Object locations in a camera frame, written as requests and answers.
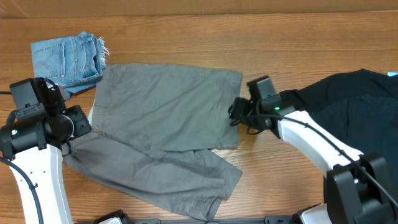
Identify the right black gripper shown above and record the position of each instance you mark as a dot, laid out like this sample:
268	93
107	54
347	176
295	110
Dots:
237	109

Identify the black t-shirt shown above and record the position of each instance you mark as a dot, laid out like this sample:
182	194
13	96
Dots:
359	108

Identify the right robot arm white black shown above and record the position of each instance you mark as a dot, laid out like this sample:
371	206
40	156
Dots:
357	186

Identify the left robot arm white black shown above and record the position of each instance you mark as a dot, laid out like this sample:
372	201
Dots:
32	148

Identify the folded blue denim shorts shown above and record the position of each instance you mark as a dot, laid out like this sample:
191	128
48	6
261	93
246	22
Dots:
75	63

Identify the light blue cloth piece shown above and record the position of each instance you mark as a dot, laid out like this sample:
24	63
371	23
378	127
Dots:
391	74

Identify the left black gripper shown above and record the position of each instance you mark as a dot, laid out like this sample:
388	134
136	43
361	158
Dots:
83	126

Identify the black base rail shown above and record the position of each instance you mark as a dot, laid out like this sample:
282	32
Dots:
266	220

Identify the grey shorts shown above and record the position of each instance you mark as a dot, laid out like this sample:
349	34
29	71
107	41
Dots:
154	132

